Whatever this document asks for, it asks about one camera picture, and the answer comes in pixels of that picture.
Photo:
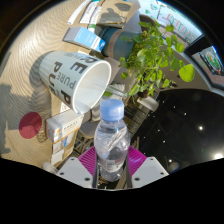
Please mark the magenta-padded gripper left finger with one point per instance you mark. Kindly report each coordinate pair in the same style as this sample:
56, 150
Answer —
75, 171

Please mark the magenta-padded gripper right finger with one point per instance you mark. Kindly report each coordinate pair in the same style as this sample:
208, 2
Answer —
150, 171

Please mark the clear blue-capped water bottle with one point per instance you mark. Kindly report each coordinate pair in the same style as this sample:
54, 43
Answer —
111, 140

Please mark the small white blue packet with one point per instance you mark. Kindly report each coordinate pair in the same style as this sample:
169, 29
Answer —
61, 151

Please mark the white orange flat box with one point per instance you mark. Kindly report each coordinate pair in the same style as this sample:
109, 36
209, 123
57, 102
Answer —
65, 126

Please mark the flat round red coaster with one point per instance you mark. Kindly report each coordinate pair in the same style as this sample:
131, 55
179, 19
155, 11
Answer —
30, 125

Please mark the group of ceiling spotlights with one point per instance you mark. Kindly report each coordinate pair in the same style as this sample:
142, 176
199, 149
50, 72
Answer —
200, 127

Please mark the white mug with black lettering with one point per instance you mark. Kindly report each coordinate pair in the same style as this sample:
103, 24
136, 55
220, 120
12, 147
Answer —
66, 78

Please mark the green potted plant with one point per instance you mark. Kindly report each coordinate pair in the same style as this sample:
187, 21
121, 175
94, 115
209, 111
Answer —
150, 56

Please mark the small blue white carton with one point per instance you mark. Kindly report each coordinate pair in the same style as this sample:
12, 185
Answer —
85, 38

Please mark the window with festive decals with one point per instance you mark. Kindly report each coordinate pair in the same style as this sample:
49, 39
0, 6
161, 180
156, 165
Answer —
173, 23

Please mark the white green tube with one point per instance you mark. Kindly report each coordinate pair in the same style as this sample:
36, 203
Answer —
95, 15

